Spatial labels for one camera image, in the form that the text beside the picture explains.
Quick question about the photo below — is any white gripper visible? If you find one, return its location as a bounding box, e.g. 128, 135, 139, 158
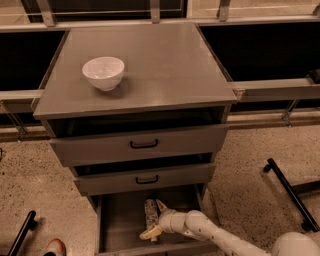
139, 199, 187, 241

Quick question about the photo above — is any white ceramic bowl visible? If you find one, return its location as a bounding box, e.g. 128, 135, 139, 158
82, 57, 125, 91

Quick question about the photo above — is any clear plastic bottle with label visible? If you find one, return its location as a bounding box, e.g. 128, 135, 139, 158
144, 199, 159, 230

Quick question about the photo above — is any black top drawer handle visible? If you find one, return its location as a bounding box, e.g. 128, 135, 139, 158
129, 139, 159, 149

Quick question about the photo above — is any black left base leg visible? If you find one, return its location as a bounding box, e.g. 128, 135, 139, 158
7, 210, 37, 256

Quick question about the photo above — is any top grey drawer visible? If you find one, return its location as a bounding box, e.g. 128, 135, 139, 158
49, 124, 227, 167

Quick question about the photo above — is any black base leg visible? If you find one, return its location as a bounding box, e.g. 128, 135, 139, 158
7, 210, 37, 256
263, 158, 320, 232

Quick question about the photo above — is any black middle drawer handle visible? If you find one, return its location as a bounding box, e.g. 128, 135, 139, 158
135, 175, 159, 185

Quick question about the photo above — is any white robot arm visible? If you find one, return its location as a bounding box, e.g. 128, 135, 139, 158
140, 199, 320, 256

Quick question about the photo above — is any middle grey drawer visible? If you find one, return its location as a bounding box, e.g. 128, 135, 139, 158
74, 163, 215, 196

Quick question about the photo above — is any bottom grey drawer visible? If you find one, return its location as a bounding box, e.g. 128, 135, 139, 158
95, 185, 218, 256

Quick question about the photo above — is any grey drawer cabinet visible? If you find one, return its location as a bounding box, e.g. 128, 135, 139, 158
32, 22, 238, 256

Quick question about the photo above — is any black right base leg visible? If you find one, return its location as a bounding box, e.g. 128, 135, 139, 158
263, 158, 320, 232

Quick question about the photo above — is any black drawer handle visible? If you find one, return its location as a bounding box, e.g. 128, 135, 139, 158
135, 175, 159, 185
129, 139, 159, 149

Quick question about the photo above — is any grey drawer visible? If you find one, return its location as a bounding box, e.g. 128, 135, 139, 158
95, 185, 218, 256
49, 124, 227, 167
74, 163, 215, 196

